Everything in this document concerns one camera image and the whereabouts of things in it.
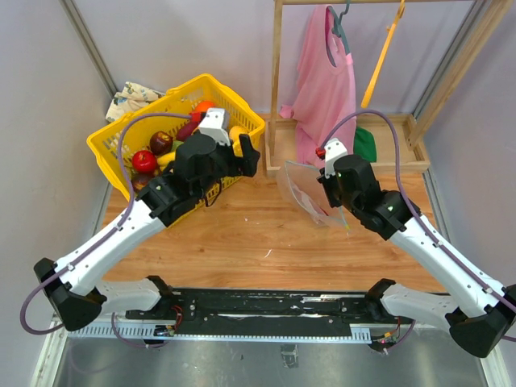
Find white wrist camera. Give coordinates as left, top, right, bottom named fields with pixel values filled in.
left=198, top=107, right=231, bottom=146
left=316, top=138, right=348, bottom=178

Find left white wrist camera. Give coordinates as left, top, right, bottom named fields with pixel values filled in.
left=198, top=107, right=231, bottom=146

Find purple sweet potato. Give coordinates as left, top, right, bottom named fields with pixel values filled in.
left=176, top=121, right=198, bottom=142

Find red chili pepper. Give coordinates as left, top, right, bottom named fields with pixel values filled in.
left=290, top=185, right=327, bottom=216

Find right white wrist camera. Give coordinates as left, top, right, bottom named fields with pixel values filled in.
left=316, top=138, right=348, bottom=178

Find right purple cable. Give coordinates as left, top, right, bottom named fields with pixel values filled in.
left=322, top=109, right=516, bottom=315

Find yellow lemon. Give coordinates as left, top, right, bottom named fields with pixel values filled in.
left=229, top=125, right=248, bottom=157

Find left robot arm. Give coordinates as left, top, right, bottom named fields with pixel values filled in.
left=34, top=134, right=260, bottom=331

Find orange fruit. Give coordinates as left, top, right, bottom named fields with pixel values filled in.
left=194, top=100, right=217, bottom=113

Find purple cable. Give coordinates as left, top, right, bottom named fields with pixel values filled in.
left=322, top=109, right=516, bottom=315
left=19, top=112, right=202, bottom=336

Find green cloth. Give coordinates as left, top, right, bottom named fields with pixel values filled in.
left=353, top=127, right=377, bottom=163

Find patterned cloth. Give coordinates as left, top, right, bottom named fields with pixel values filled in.
left=106, top=81, right=164, bottom=123

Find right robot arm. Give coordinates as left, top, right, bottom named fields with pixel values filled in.
left=318, top=155, right=515, bottom=358

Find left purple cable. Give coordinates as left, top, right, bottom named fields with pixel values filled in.
left=19, top=112, right=202, bottom=336

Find pink shirt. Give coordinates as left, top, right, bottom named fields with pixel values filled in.
left=280, top=5, right=356, bottom=168

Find wooden clothes rack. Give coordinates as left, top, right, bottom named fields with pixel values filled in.
left=263, top=0, right=513, bottom=178

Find yellow plastic basket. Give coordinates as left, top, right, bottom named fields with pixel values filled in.
left=87, top=73, right=265, bottom=199

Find bright red apple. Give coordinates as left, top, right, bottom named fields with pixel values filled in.
left=131, top=150, right=158, bottom=173

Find clear zip top bag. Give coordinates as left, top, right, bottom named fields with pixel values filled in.
left=276, top=160, right=351, bottom=235

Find yellow banana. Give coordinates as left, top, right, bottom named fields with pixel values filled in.
left=156, top=151, right=176, bottom=169

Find right aluminium frame post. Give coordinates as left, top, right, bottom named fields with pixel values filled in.
left=412, top=1, right=489, bottom=119

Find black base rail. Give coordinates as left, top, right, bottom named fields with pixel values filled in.
left=122, top=288, right=410, bottom=343

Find teal clothes hanger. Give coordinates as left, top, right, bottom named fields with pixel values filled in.
left=325, top=1, right=351, bottom=68

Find aluminium frame post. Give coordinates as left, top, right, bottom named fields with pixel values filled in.
left=59, top=0, right=118, bottom=95
left=412, top=1, right=489, bottom=119

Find left aluminium frame post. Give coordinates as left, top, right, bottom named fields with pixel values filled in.
left=59, top=0, right=118, bottom=95

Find yellow clothes hanger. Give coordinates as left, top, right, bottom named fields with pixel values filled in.
left=360, top=0, right=406, bottom=109

